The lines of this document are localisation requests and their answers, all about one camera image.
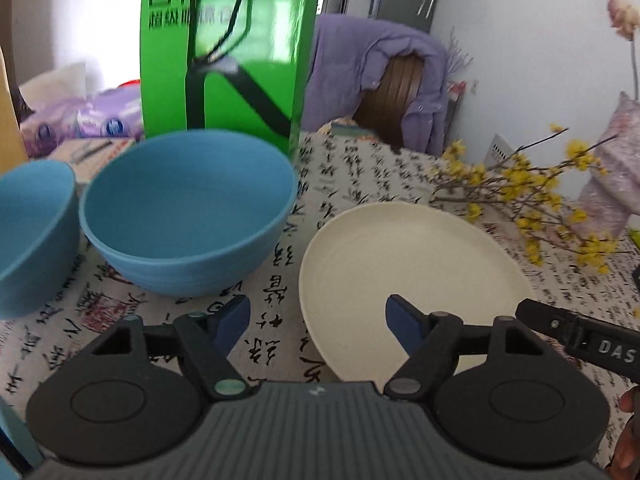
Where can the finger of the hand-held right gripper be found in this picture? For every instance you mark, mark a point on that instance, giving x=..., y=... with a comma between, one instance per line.
x=542, y=319

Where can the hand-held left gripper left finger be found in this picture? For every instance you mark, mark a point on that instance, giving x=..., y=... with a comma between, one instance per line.
x=232, y=317

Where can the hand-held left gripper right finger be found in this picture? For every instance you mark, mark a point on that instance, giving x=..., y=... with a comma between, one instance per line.
x=400, y=317

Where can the cream plate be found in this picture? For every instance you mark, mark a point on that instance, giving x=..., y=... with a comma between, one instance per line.
x=400, y=255

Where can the large blue bowl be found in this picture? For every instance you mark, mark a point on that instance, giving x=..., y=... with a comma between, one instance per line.
x=190, y=220

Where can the small blue bowl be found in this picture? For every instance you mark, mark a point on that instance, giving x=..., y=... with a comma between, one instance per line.
x=30, y=240

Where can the person's right hand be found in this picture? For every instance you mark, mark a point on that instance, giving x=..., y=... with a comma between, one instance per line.
x=631, y=450

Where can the yellow flower branches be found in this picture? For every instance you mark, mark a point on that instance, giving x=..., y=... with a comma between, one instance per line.
x=530, y=185

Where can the pink glass vase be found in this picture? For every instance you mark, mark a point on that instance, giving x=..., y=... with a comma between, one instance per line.
x=610, y=180

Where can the flat printed box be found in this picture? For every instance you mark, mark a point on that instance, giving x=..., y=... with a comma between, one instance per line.
x=95, y=157

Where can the wooden chair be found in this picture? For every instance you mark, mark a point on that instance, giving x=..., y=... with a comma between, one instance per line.
x=387, y=100

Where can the purple tissue pack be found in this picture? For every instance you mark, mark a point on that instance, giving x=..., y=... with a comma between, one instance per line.
x=100, y=117

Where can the blue dish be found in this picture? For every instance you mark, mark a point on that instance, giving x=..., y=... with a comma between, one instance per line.
x=17, y=435

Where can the purple jacket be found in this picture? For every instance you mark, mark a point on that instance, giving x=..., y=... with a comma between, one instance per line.
x=345, y=70

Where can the green paper bag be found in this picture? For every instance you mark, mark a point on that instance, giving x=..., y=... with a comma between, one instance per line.
x=270, y=25

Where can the white wall socket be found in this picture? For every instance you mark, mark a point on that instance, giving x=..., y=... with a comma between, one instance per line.
x=500, y=149

